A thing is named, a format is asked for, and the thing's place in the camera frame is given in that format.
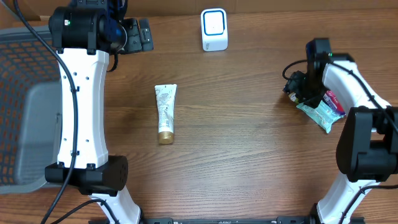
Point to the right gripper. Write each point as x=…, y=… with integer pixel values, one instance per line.
x=293, y=86

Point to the teal wipes packet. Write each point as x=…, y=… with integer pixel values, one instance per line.
x=325, y=114

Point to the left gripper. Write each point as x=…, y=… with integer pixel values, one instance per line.
x=137, y=35

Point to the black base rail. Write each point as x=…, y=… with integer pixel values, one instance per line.
x=224, y=221

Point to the white barcode scanner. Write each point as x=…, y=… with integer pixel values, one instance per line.
x=214, y=29

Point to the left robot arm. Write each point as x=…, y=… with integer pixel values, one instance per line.
x=84, y=36

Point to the grey plastic basket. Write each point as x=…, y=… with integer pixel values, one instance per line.
x=31, y=111

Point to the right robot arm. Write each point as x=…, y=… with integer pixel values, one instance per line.
x=366, y=153

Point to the purple pad package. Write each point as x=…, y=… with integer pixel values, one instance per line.
x=330, y=99

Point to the white tube gold cap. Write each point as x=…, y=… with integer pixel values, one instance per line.
x=165, y=98

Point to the green yellow drink pouch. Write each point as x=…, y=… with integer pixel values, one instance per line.
x=293, y=98

